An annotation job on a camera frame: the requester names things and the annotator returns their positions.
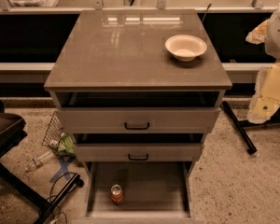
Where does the black middle drawer handle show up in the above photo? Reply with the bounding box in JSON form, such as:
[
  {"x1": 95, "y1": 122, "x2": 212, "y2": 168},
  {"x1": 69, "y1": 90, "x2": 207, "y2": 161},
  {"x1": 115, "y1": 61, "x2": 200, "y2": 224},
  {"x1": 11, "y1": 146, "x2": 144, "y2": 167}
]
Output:
[{"x1": 127, "y1": 154, "x2": 149, "y2": 161}]

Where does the black top drawer handle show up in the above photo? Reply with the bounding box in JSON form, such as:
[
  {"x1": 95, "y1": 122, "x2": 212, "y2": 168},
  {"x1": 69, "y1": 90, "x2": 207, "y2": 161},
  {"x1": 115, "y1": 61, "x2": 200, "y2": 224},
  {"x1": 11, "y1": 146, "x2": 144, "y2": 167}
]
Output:
[{"x1": 124, "y1": 122, "x2": 150, "y2": 131}]

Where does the green chip bag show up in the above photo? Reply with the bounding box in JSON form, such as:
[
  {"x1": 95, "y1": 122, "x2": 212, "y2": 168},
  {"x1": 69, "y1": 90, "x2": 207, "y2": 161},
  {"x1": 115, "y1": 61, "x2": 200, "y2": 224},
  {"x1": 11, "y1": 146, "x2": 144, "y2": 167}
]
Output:
[{"x1": 49, "y1": 133, "x2": 75, "y2": 157}]

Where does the white paper bowl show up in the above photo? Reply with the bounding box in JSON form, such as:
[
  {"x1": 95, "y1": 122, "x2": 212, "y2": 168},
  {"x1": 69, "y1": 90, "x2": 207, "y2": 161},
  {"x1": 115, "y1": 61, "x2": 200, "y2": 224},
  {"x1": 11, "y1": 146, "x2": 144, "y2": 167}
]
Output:
[{"x1": 165, "y1": 35, "x2": 207, "y2": 62}]

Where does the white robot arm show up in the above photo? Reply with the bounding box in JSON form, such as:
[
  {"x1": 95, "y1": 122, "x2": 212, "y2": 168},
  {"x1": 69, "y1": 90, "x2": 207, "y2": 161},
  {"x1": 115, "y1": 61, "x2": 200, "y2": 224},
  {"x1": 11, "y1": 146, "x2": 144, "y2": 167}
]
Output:
[{"x1": 245, "y1": 4, "x2": 280, "y2": 124}]

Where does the drawer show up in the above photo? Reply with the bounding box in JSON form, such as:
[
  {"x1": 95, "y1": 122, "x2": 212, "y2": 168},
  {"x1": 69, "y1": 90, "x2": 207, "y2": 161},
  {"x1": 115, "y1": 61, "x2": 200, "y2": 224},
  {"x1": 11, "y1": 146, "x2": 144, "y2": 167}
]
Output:
[
  {"x1": 74, "y1": 133, "x2": 203, "y2": 161},
  {"x1": 73, "y1": 161, "x2": 203, "y2": 224},
  {"x1": 54, "y1": 91, "x2": 222, "y2": 134}
]

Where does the red coke can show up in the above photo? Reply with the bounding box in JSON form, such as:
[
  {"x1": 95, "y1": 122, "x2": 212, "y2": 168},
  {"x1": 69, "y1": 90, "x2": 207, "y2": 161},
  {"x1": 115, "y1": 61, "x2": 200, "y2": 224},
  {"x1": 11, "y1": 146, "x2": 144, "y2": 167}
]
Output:
[{"x1": 110, "y1": 184, "x2": 124, "y2": 205}]

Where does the black stand leg right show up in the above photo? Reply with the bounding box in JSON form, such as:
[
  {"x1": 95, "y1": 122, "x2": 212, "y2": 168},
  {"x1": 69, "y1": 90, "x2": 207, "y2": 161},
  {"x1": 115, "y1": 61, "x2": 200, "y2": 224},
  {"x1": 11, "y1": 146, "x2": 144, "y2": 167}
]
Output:
[{"x1": 221, "y1": 102, "x2": 280, "y2": 155}]

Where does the bottom drawer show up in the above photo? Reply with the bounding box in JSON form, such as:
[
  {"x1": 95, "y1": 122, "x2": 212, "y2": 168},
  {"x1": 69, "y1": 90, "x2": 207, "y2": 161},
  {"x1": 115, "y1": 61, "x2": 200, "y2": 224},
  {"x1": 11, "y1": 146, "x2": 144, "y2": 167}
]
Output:
[{"x1": 73, "y1": 161, "x2": 203, "y2": 224}]

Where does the black drawer handle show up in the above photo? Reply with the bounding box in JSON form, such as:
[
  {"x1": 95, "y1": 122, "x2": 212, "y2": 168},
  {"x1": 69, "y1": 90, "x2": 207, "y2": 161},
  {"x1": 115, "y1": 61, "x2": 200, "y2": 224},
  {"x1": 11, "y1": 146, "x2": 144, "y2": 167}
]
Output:
[
  {"x1": 124, "y1": 122, "x2": 150, "y2": 131},
  {"x1": 127, "y1": 154, "x2": 149, "y2": 161}
]

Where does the top drawer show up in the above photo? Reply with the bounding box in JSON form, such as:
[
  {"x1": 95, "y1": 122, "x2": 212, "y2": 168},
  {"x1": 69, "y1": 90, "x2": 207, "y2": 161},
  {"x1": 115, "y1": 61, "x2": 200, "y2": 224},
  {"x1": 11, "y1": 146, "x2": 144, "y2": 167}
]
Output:
[{"x1": 54, "y1": 91, "x2": 222, "y2": 134}]

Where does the wire mesh basket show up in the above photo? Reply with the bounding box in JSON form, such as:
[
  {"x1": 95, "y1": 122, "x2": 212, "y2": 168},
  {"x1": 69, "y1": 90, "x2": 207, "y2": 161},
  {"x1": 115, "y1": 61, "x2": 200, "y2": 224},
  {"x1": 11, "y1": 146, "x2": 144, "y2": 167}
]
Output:
[{"x1": 42, "y1": 113, "x2": 63, "y2": 147}]

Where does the dark chair seat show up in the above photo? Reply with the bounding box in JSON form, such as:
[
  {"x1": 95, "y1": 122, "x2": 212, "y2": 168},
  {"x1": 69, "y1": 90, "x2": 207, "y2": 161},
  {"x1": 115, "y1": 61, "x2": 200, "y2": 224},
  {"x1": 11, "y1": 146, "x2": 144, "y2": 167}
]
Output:
[{"x1": 0, "y1": 100, "x2": 27, "y2": 158}]

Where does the black stand frame left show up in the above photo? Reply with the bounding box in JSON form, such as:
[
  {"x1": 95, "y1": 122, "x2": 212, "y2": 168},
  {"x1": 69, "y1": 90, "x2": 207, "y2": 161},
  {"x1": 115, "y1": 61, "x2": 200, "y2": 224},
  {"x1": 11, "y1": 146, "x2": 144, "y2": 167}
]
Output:
[{"x1": 0, "y1": 159, "x2": 85, "y2": 224}]

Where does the middle drawer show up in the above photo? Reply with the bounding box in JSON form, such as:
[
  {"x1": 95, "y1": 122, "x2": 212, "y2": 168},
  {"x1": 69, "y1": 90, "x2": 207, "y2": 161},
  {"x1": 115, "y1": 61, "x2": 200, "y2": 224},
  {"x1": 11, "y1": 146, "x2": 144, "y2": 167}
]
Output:
[{"x1": 74, "y1": 133, "x2": 203, "y2": 161}]

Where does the clear plastic bottle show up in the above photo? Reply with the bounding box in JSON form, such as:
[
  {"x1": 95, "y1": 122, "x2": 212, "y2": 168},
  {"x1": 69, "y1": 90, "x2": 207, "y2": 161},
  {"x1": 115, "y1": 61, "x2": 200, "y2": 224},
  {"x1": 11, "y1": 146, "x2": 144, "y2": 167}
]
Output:
[{"x1": 25, "y1": 150, "x2": 55, "y2": 172}]

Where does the grey drawer cabinet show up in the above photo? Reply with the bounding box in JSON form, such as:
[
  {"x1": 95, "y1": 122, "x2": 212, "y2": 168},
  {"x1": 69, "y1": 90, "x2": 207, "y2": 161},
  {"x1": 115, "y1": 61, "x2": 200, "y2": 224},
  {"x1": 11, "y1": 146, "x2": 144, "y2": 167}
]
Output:
[{"x1": 43, "y1": 8, "x2": 233, "y2": 224}]

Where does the black cable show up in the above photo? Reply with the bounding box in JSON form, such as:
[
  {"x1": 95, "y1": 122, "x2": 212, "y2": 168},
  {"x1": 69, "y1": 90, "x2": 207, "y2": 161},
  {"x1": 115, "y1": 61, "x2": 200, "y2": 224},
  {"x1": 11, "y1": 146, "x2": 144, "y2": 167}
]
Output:
[{"x1": 46, "y1": 171, "x2": 82, "y2": 224}]

